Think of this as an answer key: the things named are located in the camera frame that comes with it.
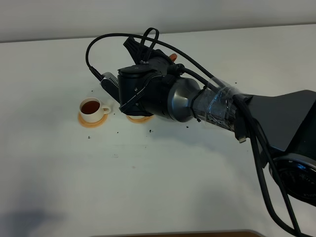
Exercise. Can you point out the brown clay teapot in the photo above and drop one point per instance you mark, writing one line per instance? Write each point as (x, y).
(173, 57)

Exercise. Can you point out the left white teacup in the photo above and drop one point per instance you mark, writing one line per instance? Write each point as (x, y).
(93, 110)

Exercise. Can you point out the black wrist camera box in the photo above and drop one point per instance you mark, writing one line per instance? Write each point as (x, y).
(110, 84)

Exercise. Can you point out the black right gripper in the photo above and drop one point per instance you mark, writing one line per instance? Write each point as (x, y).
(145, 86)

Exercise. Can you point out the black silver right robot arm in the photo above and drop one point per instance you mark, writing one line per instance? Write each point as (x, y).
(282, 129)

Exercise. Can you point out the right orange wooden coaster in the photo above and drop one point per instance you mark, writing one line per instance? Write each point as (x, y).
(139, 119)

